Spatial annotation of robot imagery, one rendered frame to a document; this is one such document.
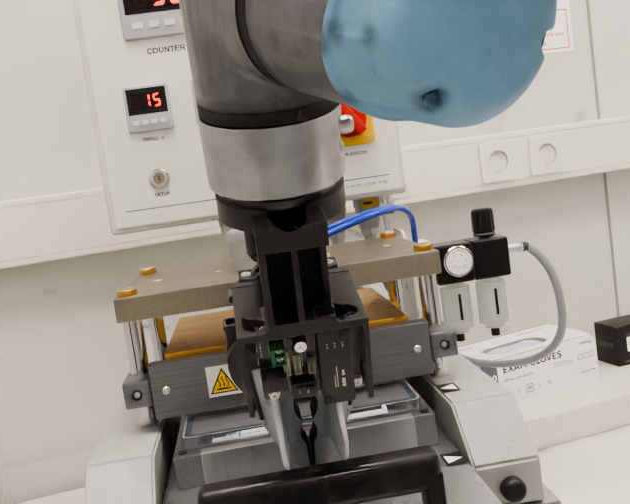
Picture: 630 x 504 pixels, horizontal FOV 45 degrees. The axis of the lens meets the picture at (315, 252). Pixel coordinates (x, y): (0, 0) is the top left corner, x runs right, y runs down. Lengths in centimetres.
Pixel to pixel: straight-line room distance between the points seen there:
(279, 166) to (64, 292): 90
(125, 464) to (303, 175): 29
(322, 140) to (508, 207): 109
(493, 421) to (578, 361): 71
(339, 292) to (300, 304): 4
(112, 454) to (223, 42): 36
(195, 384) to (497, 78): 41
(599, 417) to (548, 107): 60
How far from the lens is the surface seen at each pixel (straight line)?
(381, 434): 55
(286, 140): 37
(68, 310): 125
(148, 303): 62
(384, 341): 63
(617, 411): 123
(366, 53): 26
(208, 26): 36
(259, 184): 38
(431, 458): 48
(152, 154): 83
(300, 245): 38
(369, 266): 63
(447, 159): 134
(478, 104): 27
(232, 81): 36
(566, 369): 128
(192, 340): 67
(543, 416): 116
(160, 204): 83
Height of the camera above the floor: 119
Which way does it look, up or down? 6 degrees down
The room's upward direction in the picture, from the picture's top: 8 degrees counter-clockwise
